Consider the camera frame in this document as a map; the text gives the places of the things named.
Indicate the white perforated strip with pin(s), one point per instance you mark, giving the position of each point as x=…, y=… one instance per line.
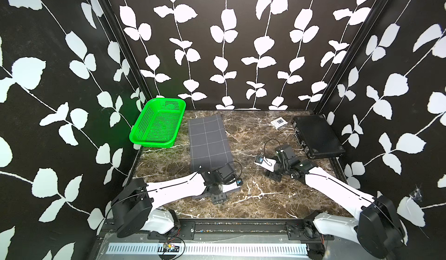
x=219, y=249

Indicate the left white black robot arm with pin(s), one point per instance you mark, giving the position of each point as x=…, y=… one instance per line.
x=139, y=206

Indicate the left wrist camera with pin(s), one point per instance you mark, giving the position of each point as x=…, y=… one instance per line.
x=234, y=186

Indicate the green plastic basket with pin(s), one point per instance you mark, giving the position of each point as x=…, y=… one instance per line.
x=158, y=123

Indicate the grey grid pillowcase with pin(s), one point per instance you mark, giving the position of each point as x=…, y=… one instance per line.
x=208, y=145

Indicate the small circuit board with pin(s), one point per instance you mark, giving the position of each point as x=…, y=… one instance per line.
x=170, y=248

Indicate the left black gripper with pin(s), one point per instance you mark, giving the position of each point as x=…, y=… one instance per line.
x=219, y=198

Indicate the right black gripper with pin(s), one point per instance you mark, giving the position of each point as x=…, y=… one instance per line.
x=272, y=176

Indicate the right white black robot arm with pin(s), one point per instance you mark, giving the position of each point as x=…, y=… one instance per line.
x=374, y=223

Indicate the black flat case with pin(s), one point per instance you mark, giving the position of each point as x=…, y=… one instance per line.
x=316, y=137

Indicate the small white tag card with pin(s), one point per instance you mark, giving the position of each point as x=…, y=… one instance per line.
x=279, y=123

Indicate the black front mounting rail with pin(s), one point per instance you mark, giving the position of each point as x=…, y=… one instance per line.
x=305, y=230

